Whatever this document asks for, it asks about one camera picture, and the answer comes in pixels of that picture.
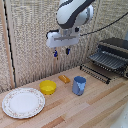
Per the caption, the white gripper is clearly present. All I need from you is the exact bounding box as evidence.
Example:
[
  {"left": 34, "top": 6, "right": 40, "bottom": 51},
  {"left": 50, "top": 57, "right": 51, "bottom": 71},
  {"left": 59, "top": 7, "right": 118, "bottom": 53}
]
[{"left": 45, "top": 28, "right": 81, "bottom": 61}]

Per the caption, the open oven door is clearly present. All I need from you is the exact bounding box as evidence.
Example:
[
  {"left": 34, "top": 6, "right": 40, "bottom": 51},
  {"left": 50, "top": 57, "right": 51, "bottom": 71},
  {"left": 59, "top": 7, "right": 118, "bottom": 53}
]
[{"left": 79, "top": 63, "right": 112, "bottom": 85}]

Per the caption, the metal oven rack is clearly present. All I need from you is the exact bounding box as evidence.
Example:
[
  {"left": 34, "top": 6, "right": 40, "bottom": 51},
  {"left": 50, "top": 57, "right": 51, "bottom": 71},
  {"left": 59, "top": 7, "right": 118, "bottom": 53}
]
[{"left": 88, "top": 51, "right": 126, "bottom": 71}]

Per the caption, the woven beige screen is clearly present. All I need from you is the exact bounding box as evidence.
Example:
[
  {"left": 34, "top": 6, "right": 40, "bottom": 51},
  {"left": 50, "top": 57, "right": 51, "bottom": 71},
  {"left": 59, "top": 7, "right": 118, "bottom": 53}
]
[{"left": 0, "top": 0, "right": 128, "bottom": 94}]

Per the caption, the yellow bowl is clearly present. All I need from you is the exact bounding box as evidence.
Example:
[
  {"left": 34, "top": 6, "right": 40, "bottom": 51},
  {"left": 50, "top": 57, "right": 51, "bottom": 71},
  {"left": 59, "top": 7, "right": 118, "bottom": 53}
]
[{"left": 39, "top": 79, "right": 57, "bottom": 96}]

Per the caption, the blue cup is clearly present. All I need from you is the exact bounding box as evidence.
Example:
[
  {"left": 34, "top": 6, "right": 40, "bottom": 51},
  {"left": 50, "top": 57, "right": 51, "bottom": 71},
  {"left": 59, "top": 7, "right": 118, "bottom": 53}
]
[{"left": 72, "top": 75, "right": 87, "bottom": 97}]

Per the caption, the black dish rack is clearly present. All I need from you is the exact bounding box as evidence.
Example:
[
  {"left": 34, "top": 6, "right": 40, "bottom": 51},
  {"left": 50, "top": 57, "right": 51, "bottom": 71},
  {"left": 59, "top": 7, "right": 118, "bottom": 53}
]
[{"left": 79, "top": 37, "right": 128, "bottom": 85}]

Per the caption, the white floral-rimmed plate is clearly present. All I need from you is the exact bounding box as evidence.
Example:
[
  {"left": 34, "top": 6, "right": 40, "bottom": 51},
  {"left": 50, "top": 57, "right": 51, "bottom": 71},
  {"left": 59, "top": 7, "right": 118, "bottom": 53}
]
[{"left": 1, "top": 87, "right": 46, "bottom": 120}]

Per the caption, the white rounded object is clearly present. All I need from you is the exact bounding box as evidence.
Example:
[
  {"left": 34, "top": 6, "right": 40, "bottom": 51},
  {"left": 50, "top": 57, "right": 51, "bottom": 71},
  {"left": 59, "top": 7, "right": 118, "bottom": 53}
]
[{"left": 108, "top": 101, "right": 128, "bottom": 128}]

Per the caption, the wooden screen post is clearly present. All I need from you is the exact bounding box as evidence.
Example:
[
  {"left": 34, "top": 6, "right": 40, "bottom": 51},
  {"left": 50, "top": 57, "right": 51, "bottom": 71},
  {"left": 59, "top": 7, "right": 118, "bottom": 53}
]
[
  {"left": 53, "top": 46, "right": 65, "bottom": 74},
  {"left": 0, "top": 0, "right": 16, "bottom": 90}
]

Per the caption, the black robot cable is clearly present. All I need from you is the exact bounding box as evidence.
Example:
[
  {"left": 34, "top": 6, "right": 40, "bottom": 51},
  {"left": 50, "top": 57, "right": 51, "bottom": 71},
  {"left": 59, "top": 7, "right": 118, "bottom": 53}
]
[{"left": 79, "top": 11, "right": 128, "bottom": 37}]

